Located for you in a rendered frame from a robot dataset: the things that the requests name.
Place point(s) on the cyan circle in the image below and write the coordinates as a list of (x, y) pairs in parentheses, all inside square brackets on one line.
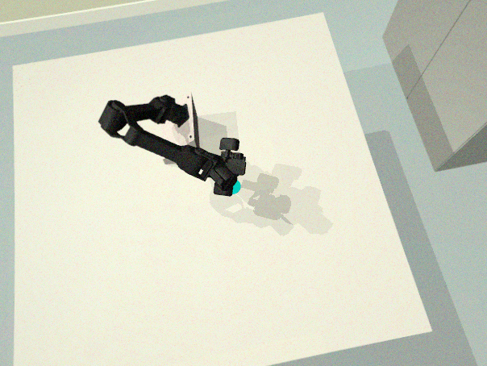
[(236, 187)]

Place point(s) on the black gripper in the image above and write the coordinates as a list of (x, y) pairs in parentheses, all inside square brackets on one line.
[(227, 144)]

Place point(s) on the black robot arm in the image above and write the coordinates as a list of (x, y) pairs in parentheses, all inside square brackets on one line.
[(191, 160)]

